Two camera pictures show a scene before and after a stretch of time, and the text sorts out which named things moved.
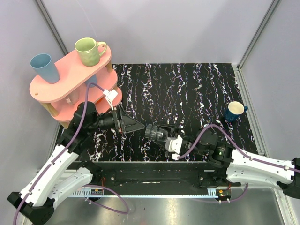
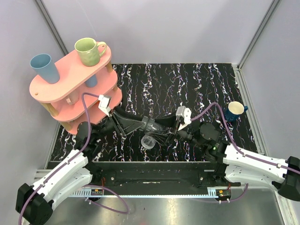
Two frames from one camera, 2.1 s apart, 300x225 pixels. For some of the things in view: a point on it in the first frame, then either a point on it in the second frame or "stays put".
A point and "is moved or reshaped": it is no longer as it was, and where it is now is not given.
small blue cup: [92, 79] stays put
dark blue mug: [235, 109] stays put
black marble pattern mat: [173, 102] stays put
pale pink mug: [73, 97] stays put
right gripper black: [171, 130] to [170, 121]
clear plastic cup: [161, 135] is moved or reshaped
